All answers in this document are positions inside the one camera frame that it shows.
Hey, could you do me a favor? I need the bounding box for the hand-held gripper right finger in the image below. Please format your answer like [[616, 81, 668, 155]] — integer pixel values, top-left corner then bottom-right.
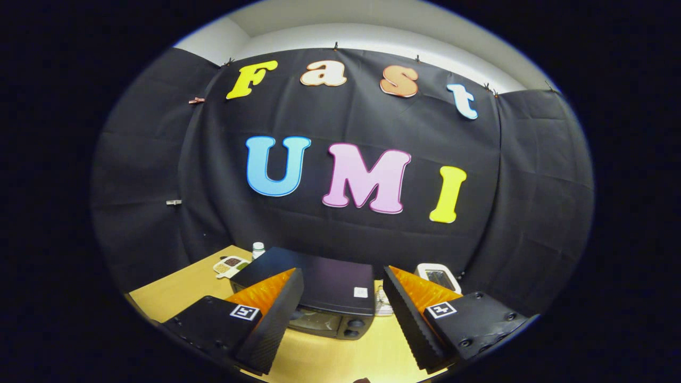
[[383, 265, 539, 373]]

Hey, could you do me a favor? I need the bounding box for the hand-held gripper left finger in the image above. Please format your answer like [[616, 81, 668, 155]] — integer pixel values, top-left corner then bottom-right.
[[162, 267, 305, 376]]

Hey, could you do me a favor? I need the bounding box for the black toaster oven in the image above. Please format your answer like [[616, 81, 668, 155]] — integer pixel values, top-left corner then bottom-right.
[[230, 246, 376, 341]]

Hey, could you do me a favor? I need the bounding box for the white toaster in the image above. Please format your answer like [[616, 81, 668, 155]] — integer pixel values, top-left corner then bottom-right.
[[414, 263, 462, 293]]

